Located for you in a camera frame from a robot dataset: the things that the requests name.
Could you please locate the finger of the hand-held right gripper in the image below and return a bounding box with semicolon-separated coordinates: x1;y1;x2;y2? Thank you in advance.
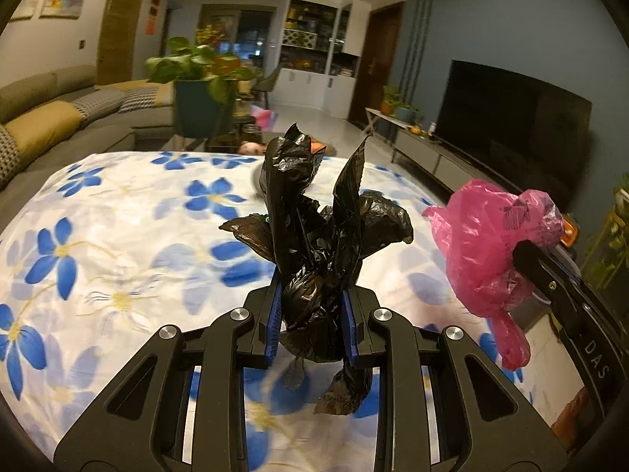
512;240;583;335

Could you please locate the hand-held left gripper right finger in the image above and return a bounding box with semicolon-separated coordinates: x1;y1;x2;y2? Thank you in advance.
340;285;551;472

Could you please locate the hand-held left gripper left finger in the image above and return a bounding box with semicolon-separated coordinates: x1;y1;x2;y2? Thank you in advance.
53;275;285;472

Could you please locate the pink plastic bag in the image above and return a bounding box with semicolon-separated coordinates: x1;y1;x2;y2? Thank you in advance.
421;179;565;371

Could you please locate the black plastic bag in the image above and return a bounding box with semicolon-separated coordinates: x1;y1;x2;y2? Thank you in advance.
219;123;414;416

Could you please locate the person's right forearm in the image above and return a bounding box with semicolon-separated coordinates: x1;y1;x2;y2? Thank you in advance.
550;388;593;448

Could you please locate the leafy plant on stand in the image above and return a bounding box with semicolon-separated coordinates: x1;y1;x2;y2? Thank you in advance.
582;174;629;296

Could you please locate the flat screen television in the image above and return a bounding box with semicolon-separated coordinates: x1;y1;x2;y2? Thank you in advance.
436;59;593;207

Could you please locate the grey television cabinet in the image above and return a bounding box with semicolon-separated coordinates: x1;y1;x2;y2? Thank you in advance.
393;128;581;256

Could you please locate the blue floral tablecloth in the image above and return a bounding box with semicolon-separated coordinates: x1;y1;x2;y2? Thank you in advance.
0;150;546;472

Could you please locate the dark coffee table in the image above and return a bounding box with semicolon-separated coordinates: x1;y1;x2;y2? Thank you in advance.
162;128;266;154

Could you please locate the white side table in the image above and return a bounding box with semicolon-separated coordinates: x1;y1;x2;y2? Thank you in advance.
364;107;408;133

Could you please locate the potted plant in teal planter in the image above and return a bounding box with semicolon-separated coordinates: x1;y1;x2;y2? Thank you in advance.
144;37;256;138

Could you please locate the white display cabinet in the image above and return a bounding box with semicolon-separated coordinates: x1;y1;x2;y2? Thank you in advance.
272;0;364;119

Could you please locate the grey chair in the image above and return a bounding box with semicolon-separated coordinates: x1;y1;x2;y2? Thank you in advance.
256;64;283;94

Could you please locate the dark wooden door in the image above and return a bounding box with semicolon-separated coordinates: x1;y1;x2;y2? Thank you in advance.
348;2;405;124

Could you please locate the grey sofa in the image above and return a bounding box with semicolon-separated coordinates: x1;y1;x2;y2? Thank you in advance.
0;65;178;192

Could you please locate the houndstooth cushion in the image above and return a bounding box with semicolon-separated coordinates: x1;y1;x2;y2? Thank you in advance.
73;89;126;115
0;125;21;190

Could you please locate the glass balcony door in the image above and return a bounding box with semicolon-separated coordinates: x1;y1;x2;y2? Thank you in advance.
199;4;278;67

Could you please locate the large yellow cushion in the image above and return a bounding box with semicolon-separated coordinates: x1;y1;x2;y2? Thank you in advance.
5;101;84;155

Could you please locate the light wooden door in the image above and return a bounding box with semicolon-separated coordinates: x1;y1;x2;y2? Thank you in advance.
97;0;147;84

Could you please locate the sailboat painting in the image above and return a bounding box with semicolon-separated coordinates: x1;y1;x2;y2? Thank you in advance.
9;0;40;21

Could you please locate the red wall hanging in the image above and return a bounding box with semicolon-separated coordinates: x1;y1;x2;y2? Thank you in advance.
146;0;163;35

